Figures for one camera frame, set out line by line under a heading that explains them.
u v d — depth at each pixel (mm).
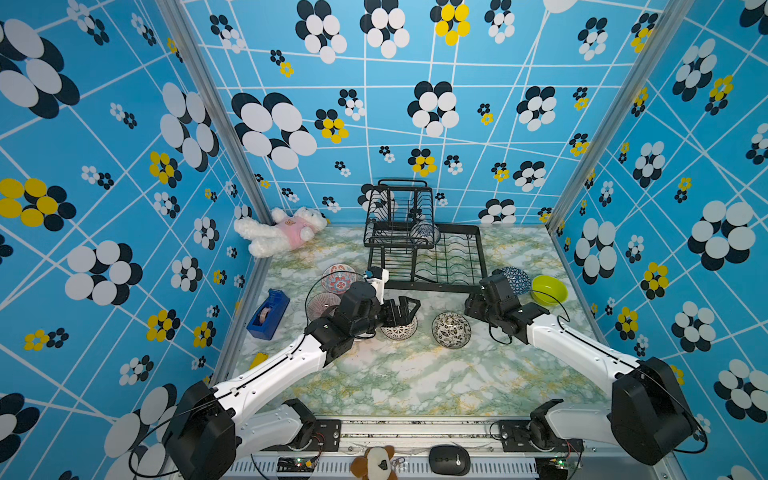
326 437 737
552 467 707
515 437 727
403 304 680
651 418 412
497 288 662
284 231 1062
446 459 688
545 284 990
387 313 679
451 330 912
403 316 673
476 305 785
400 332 909
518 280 1017
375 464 677
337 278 1019
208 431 385
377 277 695
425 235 1123
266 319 887
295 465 721
